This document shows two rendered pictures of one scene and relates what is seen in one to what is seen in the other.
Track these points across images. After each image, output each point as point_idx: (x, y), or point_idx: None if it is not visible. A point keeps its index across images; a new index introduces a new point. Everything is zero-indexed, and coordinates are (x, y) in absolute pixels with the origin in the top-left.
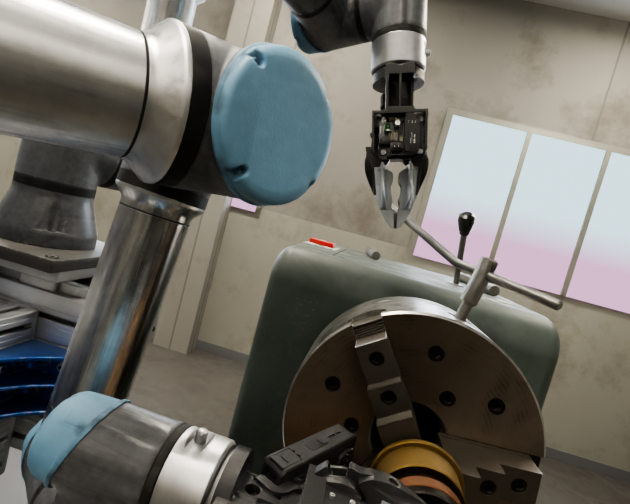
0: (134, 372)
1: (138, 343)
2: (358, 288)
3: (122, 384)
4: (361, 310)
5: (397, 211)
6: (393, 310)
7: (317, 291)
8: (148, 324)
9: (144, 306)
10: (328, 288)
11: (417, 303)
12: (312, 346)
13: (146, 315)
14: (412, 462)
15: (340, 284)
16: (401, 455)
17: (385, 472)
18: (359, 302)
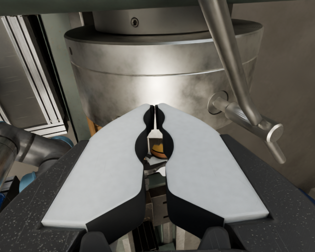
0: (5, 165)
1: (1, 182)
2: (93, 5)
3: (9, 167)
4: (119, 98)
5: (160, 128)
6: (153, 134)
7: (27, 14)
8: None
9: None
10: (42, 12)
11: (180, 94)
12: (79, 83)
13: None
14: (162, 151)
15: (59, 7)
16: (158, 145)
17: (151, 169)
18: (101, 10)
